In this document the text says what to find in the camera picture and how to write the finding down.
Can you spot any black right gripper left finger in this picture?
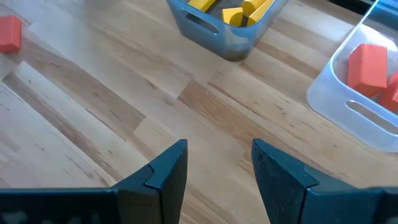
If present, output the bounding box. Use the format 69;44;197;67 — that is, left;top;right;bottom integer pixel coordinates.
111;139;188;224

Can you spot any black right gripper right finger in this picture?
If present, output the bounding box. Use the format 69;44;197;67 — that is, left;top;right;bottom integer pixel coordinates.
251;138;386;224

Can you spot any red rectangular block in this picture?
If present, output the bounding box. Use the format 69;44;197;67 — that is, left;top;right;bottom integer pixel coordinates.
378;72;398;113

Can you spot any red cube block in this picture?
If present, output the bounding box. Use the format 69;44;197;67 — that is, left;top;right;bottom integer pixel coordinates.
346;43;389;98

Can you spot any yellow long rectangular block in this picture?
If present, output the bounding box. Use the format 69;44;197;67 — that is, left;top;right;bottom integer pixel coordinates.
247;0;276;27

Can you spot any yellow arch block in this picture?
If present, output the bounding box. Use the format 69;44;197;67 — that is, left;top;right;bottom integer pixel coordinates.
221;6;245;27

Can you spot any yellow cylinder block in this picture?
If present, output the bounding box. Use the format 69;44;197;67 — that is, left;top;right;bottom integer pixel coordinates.
241;0;267;17

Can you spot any yellow small rectangular block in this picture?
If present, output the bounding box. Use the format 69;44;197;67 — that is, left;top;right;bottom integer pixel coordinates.
187;0;217;13

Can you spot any clear plastic bin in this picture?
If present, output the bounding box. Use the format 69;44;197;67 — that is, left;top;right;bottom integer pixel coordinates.
306;0;398;153

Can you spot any blue-grey translucent plastic bin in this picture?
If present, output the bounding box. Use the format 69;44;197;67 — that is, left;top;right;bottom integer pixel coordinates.
166;0;289;62

